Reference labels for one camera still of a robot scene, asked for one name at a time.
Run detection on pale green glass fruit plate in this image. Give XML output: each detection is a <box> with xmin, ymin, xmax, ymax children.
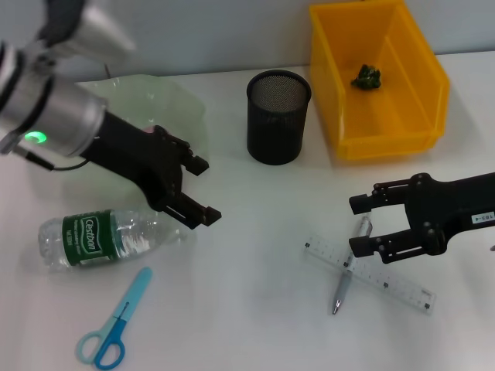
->
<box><xmin>57</xmin><ymin>75</ymin><xmax>212</xmax><ymax>212</ymax></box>

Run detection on yellow plastic bin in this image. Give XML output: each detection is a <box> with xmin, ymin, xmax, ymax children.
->
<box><xmin>308</xmin><ymin>0</ymin><xmax>452</xmax><ymax>162</ymax></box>

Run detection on blue scissors with cover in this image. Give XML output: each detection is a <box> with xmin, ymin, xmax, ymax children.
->
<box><xmin>75</xmin><ymin>266</ymin><xmax>154</xmax><ymax>370</ymax></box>

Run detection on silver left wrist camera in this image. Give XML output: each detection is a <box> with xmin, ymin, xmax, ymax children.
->
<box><xmin>34</xmin><ymin>0</ymin><xmax>136</xmax><ymax>59</ymax></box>

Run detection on silver white ballpoint pen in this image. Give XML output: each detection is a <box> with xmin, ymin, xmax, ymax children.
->
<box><xmin>331</xmin><ymin>216</ymin><xmax>374</xmax><ymax>316</ymax></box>

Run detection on left gripper cable with plug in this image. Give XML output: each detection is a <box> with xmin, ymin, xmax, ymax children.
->
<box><xmin>0</xmin><ymin>133</ymin><xmax>92</xmax><ymax>172</ymax></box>

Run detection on clear water bottle green label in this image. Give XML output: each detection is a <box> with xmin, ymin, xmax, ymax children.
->
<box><xmin>37</xmin><ymin>208</ymin><xmax>194</xmax><ymax>271</ymax></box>

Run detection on black mesh pen cup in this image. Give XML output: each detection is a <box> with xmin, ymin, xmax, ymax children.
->
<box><xmin>246</xmin><ymin>69</ymin><xmax>312</xmax><ymax>166</ymax></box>

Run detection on transparent plastic ruler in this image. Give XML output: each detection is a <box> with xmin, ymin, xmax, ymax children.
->
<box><xmin>302</xmin><ymin>233</ymin><xmax>437</xmax><ymax>317</ymax></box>

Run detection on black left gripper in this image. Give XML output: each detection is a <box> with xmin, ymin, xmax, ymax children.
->
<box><xmin>82</xmin><ymin>111</ymin><xmax>223</xmax><ymax>230</ymax></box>

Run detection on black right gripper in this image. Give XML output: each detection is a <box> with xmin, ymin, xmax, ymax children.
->
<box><xmin>347</xmin><ymin>172</ymin><xmax>495</xmax><ymax>266</ymax></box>

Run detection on green plastic wrapper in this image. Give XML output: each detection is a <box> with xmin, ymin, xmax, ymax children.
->
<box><xmin>350</xmin><ymin>63</ymin><xmax>386</xmax><ymax>90</ymax></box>

